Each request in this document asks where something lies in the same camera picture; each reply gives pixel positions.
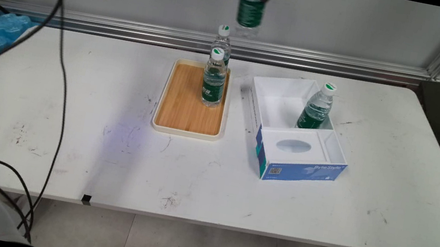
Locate green label water bottle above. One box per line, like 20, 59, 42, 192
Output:
295, 78, 338, 134
209, 23, 236, 68
233, 0, 266, 40
198, 46, 231, 109

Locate bamboo tray with cream rim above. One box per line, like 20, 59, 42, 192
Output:
150, 56, 236, 143

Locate blue and white cardboard box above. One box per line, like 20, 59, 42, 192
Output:
236, 70, 361, 194

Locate horizontal aluminium rail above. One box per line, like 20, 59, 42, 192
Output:
0, 0, 433, 91

